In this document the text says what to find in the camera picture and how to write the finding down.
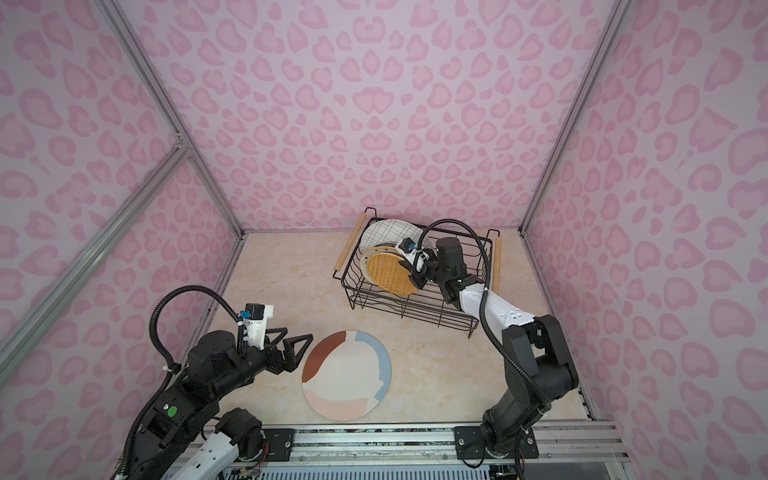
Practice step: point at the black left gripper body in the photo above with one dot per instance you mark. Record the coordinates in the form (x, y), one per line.
(250, 366)

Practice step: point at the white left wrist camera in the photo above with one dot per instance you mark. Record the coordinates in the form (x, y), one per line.
(254, 319)

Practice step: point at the star pattern character plate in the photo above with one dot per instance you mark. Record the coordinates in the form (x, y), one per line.
(368, 254)

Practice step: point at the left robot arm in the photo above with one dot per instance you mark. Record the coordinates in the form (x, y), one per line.
(176, 415)

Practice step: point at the tan woven bamboo tray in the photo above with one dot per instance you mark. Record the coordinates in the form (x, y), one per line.
(390, 275)

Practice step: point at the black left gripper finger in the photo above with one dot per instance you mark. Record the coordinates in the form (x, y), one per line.
(273, 339)
(294, 349)

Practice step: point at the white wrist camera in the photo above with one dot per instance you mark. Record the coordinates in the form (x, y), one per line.
(254, 319)
(414, 258)

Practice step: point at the white grid pattern plate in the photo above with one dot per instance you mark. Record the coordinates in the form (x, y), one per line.
(388, 231)

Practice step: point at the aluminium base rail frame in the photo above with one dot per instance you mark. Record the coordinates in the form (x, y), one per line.
(552, 449)

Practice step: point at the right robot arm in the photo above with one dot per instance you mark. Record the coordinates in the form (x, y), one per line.
(539, 368)

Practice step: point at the large pastel colour-block plate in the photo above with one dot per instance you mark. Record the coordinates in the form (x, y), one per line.
(346, 375)

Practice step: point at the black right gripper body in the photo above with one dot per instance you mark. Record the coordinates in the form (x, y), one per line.
(434, 272)

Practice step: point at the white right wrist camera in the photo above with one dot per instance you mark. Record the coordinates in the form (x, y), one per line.
(414, 258)

